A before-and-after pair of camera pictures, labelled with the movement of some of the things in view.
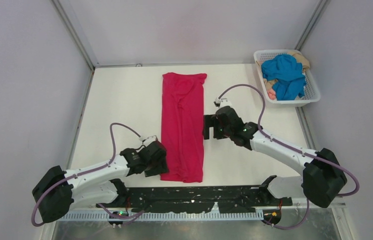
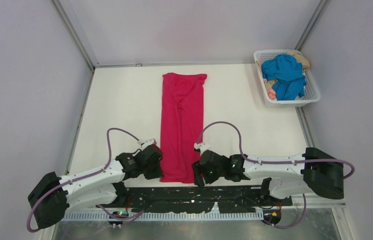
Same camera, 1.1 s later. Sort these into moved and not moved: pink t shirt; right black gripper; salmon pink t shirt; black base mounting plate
Moved: right black gripper
Not moved: salmon pink t shirt; black base mounting plate; pink t shirt
